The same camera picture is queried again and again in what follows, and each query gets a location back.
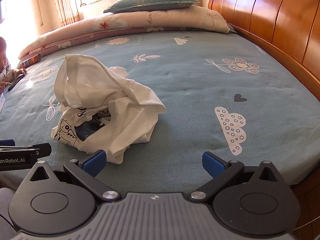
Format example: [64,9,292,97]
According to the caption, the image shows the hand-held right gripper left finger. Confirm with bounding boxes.
[30,149,122,203]

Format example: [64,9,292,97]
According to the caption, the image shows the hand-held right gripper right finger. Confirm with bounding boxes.
[202,151,279,202]

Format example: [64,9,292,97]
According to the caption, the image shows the white printed long-sleeve shirt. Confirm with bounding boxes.
[51,54,167,165]

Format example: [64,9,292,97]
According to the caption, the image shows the person's grey trousers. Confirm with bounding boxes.
[0,187,18,240]

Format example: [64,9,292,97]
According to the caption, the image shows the blue floral bed sheet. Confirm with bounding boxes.
[0,29,320,195]

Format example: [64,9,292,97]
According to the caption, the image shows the red chips can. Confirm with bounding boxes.
[21,54,41,68]

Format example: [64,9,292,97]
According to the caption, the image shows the pink floral folded quilt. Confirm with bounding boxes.
[17,5,232,69]

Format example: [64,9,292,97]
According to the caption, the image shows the wooden headboard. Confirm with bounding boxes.
[207,0,320,240]

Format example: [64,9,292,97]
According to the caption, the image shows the teal floral pillow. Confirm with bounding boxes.
[103,0,200,14]

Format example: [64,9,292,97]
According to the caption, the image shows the thin wall cord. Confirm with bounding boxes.
[34,0,42,27]

